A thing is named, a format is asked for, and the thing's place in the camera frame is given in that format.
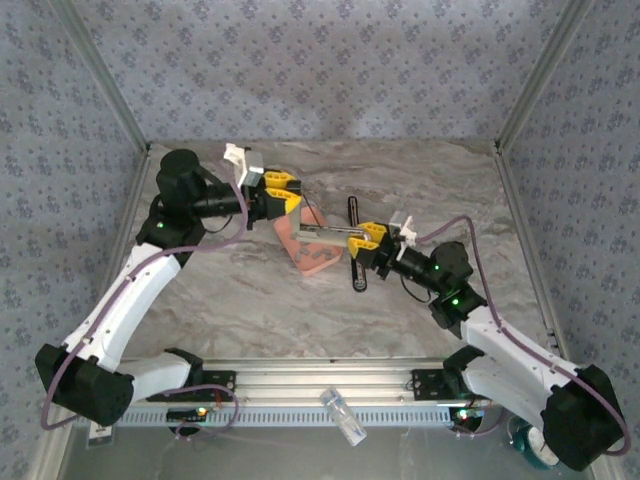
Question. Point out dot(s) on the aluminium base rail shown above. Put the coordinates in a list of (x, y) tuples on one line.
[(310, 380)]

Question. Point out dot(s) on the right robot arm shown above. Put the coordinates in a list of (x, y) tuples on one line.
[(515, 350)]

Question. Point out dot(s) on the aluminium table side rail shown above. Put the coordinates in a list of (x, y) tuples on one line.
[(520, 225), (126, 215)]

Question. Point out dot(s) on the pink plastic tray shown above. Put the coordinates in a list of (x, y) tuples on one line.
[(312, 266)]

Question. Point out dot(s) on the aluminium frame post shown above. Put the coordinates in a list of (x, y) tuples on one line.
[(105, 75), (540, 75)]

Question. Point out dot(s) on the green alarm clock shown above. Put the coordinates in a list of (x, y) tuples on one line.
[(530, 445)]

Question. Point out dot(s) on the clear plastic bottle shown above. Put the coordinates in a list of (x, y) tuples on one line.
[(345, 417)]

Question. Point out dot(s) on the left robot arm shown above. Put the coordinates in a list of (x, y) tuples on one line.
[(125, 300)]

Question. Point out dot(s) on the small circuit board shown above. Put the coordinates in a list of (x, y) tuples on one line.
[(467, 415), (185, 414)]

